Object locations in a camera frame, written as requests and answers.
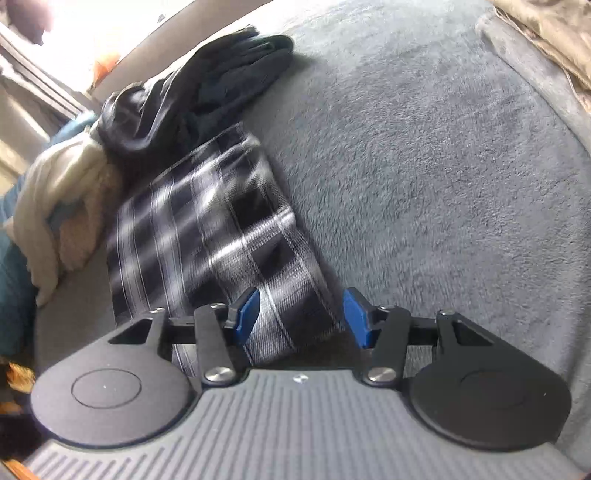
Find grey curtain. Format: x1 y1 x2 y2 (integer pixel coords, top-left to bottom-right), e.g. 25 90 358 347
0 23 88 139

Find beige houndstooth sweater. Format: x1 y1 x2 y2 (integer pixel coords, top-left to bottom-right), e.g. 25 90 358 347
58 159 125 273

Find black white plaid shirt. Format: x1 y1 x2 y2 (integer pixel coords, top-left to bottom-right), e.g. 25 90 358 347
106 122 340 377

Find white smooth cloth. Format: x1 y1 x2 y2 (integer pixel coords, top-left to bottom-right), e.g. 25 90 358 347
11 136 109 308

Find beige folded garment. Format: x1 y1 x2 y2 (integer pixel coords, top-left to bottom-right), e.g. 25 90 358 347
489 0 591 90

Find dark blue clothes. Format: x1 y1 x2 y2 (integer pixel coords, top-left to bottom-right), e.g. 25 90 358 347
97 25 295 164

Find orange object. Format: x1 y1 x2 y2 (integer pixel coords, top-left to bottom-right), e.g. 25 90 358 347
92 51 122 86

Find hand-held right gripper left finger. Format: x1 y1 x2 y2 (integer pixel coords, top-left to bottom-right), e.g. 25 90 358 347
108 286 260 387

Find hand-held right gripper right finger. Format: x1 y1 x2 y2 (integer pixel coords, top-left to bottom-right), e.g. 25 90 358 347
342 286 495 387

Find grey folded garment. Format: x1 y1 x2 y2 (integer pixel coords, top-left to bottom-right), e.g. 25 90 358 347
475 11 591 153

